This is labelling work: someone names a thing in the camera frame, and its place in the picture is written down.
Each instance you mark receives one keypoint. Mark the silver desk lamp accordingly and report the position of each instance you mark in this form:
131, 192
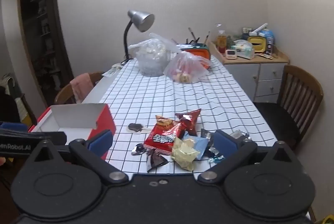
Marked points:
141, 19

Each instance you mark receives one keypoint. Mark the light blue snack packet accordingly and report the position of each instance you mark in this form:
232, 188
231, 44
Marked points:
201, 147

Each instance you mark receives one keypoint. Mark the small dark candy packet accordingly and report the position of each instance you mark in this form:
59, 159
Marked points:
139, 148

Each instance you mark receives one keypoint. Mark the small white packet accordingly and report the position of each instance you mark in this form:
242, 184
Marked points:
112, 71

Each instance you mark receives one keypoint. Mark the dark brown snack packet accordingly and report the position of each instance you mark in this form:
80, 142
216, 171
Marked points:
156, 160

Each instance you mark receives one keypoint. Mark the small white clock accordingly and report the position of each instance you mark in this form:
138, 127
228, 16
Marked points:
231, 54

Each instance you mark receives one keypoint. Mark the dark storage shelf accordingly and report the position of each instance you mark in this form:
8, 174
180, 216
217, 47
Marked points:
45, 38

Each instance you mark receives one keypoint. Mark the white wipes pack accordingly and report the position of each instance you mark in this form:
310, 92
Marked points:
244, 49

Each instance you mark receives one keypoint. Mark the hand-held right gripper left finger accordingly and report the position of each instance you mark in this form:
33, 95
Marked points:
100, 139

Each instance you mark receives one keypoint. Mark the pink cloth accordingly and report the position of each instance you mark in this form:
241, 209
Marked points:
82, 87

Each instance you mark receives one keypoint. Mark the large clear plastic bag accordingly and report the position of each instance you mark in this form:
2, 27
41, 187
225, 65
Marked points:
151, 57

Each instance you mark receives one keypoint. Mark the pale yellow snack packet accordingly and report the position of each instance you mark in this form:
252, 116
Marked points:
184, 154

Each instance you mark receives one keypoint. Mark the silver foil packet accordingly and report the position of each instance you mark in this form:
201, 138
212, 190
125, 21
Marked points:
238, 134

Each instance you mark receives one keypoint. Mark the dark pen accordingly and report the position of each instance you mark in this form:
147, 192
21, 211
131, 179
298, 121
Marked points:
192, 34
207, 36

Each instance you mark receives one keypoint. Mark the blue pack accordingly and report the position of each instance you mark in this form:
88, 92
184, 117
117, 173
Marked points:
268, 38

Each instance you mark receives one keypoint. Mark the large red snack packet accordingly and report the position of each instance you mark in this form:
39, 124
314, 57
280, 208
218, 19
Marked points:
163, 139

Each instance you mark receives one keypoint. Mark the black snack packet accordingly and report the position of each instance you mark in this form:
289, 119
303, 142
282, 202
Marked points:
215, 151

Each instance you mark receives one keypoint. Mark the orange drink bottle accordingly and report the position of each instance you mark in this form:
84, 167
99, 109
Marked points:
221, 40

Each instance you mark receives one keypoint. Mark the dark red chip bag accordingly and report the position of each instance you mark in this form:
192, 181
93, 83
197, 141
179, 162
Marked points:
189, 122

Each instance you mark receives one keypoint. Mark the white checked tablecloth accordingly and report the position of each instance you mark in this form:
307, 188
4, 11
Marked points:
182, 93

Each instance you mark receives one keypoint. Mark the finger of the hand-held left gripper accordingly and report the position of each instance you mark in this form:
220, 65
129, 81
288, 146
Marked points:
13, 126

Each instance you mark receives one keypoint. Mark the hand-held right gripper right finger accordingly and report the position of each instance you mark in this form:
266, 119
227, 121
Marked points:
224, 141

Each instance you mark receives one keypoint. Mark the yellow tissue box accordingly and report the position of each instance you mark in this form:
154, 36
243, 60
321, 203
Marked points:
257, 44

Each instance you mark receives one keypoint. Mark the orange and green basket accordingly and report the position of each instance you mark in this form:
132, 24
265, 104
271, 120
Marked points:
198, 53

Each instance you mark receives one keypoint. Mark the clear dark cookie packet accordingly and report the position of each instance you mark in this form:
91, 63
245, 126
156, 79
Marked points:
135, 127

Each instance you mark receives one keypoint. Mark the white wooden cabinet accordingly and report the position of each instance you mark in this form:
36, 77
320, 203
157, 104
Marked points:
261, 75

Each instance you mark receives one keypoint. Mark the red and white cardboard box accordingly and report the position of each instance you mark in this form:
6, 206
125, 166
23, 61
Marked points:
78, 114

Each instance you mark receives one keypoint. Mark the pink plastic bag of sweets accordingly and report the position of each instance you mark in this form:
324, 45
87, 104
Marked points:
182, 67

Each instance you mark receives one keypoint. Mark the wooden chair with cloth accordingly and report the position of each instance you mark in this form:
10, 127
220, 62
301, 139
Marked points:
62, 94

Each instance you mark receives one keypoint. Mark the bare brown wooden chair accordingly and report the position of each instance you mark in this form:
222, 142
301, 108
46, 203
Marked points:
300, 91

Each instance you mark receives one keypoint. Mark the blue candy wrapper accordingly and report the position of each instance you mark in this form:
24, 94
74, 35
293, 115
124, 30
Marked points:
215, 158

